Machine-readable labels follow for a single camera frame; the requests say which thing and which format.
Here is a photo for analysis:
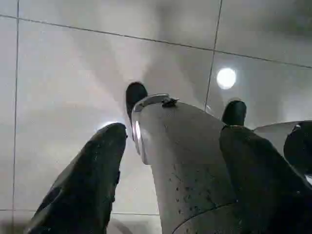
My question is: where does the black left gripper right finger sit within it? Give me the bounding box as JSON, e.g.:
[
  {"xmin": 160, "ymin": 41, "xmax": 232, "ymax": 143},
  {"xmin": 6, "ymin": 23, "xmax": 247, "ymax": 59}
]
[{"xmin": 218, "ymin": 124, "xmax": 312, "ymax": 234}]

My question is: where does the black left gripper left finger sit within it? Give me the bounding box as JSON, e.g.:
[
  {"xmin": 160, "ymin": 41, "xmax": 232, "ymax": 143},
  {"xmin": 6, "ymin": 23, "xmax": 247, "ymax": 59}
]
[{"xmin": 24, "ymin": 121, "xmax": 128, "ymax": 234}]

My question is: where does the black robot foot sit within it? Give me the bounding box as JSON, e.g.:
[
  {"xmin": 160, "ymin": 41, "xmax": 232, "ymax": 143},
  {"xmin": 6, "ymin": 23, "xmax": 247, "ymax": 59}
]
[
  {"xmin": 221, "ymin": 99, "xmax": 247, "ymax": 126},
  {"xmin": 125, "ymin": 81, "xmax": 149, "ymax": 127}
]

